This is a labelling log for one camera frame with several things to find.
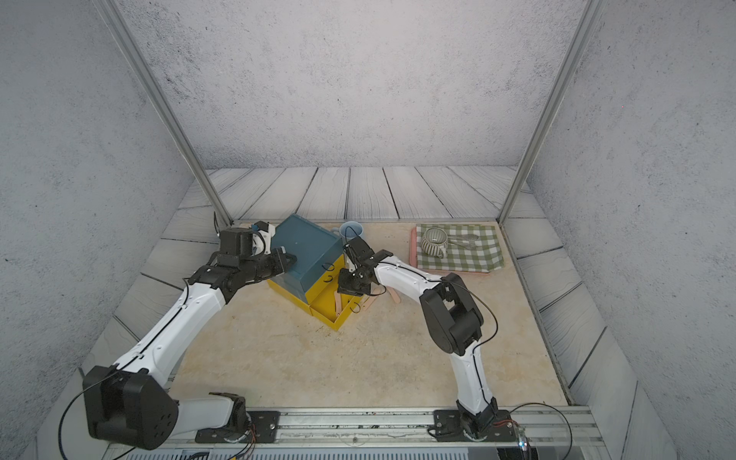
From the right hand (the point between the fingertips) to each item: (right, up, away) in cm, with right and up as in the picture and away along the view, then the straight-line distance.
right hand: (339, 290), depth 91 cm
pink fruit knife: (-1, -5, +5) cm, 7 cm away
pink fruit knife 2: (+9, -5, +6) cm, 12 cm away
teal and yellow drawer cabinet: (-7, +4, -7) cm, 10 cm away
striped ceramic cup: (+34, +15, +21) cm, 42 cm away
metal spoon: (+46, +16, +24) cm, 55 cm away
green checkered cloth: (+53, +10, +18) cm, 56 cm away
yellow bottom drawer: (-4, -5, +4) cm, 8 cm away
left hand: (-9, +11, -10) cm, 17 cm away
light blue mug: (+2, +20, +20) cm, 28 cm away
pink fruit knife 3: (+16, +4, -28) cm, 33 cm away
